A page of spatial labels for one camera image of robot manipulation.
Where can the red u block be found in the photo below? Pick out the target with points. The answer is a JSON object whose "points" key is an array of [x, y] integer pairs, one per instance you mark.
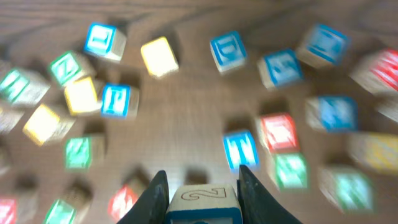
{"points": [[277, 133], [19, 207]]}

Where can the red U block right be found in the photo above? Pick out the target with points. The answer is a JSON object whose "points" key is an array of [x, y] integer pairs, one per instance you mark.
{"points": [[277, 133]]}

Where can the yellow G block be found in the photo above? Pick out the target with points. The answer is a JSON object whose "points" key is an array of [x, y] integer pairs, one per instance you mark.
{"points": [[376, 151]]}

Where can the blue T block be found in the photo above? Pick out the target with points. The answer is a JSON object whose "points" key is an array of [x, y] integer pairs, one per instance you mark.
{"points": [[240, 149]]}

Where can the green 4 block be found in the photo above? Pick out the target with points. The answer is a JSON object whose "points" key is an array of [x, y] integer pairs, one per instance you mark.
{"points": [[347, 188]]}

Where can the red U block left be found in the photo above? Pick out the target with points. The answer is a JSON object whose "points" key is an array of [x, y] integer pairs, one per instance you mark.
{"points": [[19, 207]]}

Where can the blue 5 block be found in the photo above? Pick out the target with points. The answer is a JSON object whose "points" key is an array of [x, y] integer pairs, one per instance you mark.
{"points": [[279, 69]]}

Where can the green J block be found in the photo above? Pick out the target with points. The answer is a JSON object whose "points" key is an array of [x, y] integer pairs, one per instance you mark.
{"points": [[288, 171]]}

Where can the green 7 block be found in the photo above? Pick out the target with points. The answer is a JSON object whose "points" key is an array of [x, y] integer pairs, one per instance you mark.
{"points": [[20, 87]]}

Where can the green R block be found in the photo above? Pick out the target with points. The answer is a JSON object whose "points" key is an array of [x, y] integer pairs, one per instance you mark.
{"points": [[83, 152]]}

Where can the blue l block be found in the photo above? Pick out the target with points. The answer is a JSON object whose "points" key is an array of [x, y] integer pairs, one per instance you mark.
{"points": [[332, 113], [105, 41]]}

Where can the yellow K block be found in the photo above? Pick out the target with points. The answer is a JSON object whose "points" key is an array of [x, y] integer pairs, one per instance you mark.
{"points": [[387, 106]]}

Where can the red H block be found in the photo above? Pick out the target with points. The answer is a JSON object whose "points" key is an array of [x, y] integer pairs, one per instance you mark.
{"points": [[377, 73]]}

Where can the blue D block right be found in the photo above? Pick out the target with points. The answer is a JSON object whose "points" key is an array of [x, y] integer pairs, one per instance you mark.
{"points": [[322, 47]]}

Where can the blue d block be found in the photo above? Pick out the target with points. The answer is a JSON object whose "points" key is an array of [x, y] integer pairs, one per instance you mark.
{"points": [[322, 47], [228, 51]]}

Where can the green N block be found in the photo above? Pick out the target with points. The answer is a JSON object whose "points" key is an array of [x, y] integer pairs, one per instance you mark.
{"points": [[70, 208]]}

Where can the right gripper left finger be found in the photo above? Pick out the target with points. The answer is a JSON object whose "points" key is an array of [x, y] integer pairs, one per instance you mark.
{"points": [[152, 205]]}

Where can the red E block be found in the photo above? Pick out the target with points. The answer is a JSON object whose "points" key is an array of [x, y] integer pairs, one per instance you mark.
{"points": [[125, 198]]}

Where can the green Z block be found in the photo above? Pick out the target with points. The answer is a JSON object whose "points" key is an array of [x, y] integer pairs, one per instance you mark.
{"points": [[70, 67]]}

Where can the blue P block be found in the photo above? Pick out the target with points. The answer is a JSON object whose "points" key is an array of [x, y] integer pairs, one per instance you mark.
{"points": [[120, 101]]}

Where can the yellow block top middle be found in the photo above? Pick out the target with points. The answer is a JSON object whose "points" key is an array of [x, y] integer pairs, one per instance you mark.
{"points": [[159, 57]]}

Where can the blue L block right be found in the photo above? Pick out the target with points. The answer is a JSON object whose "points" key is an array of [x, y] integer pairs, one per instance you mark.
{"points": [[332, 113]]}

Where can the blue 2 block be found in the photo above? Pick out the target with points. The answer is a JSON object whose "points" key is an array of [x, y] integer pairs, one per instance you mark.
{"points": [[206, 203]]}

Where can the blue D block left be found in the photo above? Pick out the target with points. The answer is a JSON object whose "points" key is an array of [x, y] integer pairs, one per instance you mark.
{"points": [[228, 51]]}

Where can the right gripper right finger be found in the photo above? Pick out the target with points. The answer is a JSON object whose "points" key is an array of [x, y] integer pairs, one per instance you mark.
{"points": [[257, 203]]}

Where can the blue L block top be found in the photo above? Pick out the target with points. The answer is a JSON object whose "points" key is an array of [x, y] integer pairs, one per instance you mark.
{"points": [[105, 41]]}

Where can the yellow block middle left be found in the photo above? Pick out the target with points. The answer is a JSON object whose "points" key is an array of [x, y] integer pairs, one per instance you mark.
{"points": [[48, 123]]}

